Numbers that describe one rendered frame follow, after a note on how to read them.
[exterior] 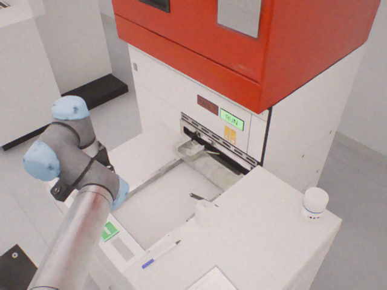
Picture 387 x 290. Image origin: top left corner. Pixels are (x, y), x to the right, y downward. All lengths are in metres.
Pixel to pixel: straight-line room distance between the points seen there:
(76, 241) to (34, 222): 1.95
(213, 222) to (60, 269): 0.64
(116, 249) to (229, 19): 0.77
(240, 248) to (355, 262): 1.33
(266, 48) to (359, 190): 1.87
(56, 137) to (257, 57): 0.58
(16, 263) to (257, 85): 0.86
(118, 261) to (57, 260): 0.51
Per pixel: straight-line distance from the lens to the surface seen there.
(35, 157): 0.71
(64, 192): 0.90
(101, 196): 0.69
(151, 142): 1.59
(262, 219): 1.13
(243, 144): 1.29
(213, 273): 1.01
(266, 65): 0.99
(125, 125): 3.05
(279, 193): 1.20
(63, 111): 0.76
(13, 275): 1.09
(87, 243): 0.60
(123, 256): 1.08
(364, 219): 2.52
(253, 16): 0.96
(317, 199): 1.09
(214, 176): 1.34
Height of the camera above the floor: 1.88
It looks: 43 degrees down
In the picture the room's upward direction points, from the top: 2 degrees counter-clockwise
